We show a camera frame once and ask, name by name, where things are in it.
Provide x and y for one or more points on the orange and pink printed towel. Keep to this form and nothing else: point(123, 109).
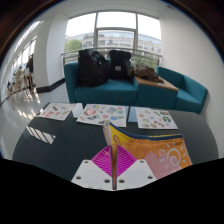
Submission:
point(156, 148)

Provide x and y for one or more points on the metal window railing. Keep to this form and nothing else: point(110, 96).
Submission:
point(71, 55)

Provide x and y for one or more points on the printed sticker sheet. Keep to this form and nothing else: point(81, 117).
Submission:
point(101, 114)
point(56, 111)
point(155, 118)

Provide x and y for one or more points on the wooden-topped teal side table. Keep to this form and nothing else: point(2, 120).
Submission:
point(156, 95)

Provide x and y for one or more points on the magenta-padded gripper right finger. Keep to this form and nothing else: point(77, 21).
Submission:
point(136, 173)

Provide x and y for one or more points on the teal armchair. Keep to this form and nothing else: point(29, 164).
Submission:
point(191, 93)

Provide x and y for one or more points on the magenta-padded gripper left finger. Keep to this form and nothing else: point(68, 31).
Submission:
point(90, 173)

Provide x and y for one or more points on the small black backpack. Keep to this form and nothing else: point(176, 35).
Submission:
point(119, 65)

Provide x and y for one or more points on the brown jacket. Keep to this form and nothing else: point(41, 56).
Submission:
point(146, 72)

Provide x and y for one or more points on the large black backpack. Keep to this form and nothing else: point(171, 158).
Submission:
point(91, 68)

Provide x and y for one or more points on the group of wooden chairs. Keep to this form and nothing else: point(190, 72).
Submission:
point(16, 85)

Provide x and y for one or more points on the teal two-seat sofa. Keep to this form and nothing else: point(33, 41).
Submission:
point(106, 91)

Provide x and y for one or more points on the person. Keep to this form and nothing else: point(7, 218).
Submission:
point(19, 75)
point(30, 65)

